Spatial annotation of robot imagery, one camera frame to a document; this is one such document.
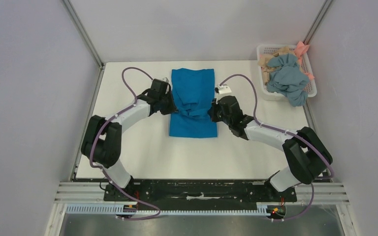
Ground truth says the blue t shirt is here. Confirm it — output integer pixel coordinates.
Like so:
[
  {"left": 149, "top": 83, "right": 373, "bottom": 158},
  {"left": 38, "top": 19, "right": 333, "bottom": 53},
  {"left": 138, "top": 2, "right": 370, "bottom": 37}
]
[{"left": 169, "top": 68, "right": 218, "bottom": 138}]

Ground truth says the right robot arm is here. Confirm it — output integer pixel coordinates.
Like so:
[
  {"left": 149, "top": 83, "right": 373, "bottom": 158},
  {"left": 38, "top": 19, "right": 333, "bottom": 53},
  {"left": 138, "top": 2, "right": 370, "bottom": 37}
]
[{"left": 208, "top": 96, "right": 333, "bottom": 201}]

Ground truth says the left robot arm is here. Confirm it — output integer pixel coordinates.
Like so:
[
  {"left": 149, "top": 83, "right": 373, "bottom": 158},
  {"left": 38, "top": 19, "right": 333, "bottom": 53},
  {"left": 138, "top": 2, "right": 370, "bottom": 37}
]
[{"left": 80, "top": 78, "right": 177, "bottom": 201}]

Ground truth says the beige t shirt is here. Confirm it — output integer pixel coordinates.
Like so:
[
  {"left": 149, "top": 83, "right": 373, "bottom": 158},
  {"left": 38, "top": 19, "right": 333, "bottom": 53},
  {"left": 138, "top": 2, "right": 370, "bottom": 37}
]
[{"left": 258, "top": 46, "right": 295, "bottom": 85}]

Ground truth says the grey-blue t shirt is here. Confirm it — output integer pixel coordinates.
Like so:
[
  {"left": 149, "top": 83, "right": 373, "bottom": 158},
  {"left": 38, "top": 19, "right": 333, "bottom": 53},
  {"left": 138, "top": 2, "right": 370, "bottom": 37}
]
[{"left": 267, "top": 54, "right": 310, "bottom": 107}]

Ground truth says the white plastic laundry basket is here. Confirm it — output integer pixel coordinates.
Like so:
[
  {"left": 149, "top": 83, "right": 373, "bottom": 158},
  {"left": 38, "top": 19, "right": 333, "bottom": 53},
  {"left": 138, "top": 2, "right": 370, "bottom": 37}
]
[{"left": 256, "top": 43, "right": 317, "bottom": 101}]

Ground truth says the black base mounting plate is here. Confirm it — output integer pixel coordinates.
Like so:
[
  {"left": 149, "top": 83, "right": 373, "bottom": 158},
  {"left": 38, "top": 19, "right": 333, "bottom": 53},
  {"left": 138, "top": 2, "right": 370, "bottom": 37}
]
[{"left": 103, "top": 179, "right": 297, "bottom": 211}]

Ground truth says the pink t shirt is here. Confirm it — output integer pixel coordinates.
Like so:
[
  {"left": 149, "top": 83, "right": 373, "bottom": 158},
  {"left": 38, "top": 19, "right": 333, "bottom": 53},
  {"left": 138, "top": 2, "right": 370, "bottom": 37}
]
[{"left": 294, "top": 41, "right": 315, "bottom": 81}]

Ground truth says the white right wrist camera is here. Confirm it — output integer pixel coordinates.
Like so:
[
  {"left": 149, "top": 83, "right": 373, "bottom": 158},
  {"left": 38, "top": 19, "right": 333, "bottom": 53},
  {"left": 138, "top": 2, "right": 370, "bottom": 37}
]
[{"left": 215, "top": 84, "right": 232, "bottom": 96}]

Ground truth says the white slotted cable duct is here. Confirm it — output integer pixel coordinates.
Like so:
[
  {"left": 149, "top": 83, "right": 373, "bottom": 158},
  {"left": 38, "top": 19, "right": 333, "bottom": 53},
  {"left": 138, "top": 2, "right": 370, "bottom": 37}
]
[{"left": 65, "top": 204, "right": 270, "bottom": 216}]

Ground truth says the aluminium frame rail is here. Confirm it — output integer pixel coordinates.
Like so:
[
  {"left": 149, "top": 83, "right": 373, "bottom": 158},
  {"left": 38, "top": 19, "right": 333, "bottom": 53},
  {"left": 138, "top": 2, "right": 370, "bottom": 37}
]
[{"left": 55, "top": 182, "right": 350, "bottom": 206}]

